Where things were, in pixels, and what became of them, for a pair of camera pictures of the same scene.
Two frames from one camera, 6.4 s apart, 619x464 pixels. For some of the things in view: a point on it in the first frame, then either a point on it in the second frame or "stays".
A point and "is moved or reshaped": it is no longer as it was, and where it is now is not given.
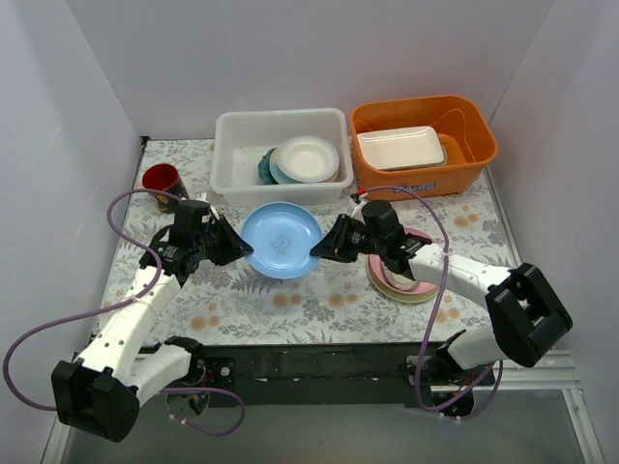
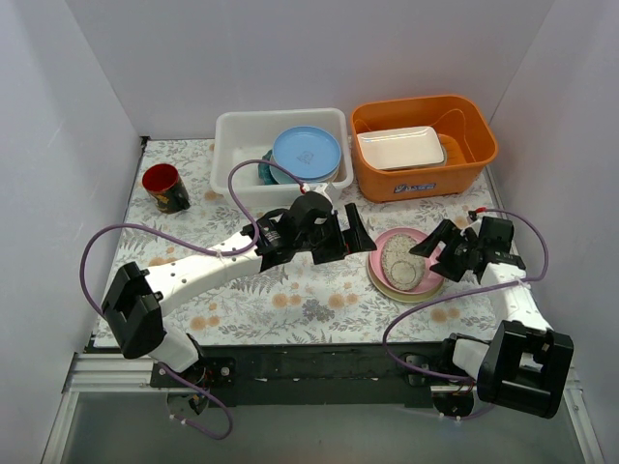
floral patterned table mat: [405, 270] stays
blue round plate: [282, 236] is moved or reshaped
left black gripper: [216, 240] -> [339, 240]
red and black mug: [164, 178] stays
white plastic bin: [243, 137] stays
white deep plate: [308, 159] -> [293, 180]
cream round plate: [398, 296] stays
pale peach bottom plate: [277, 178] stays
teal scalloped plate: [264, 169] stays
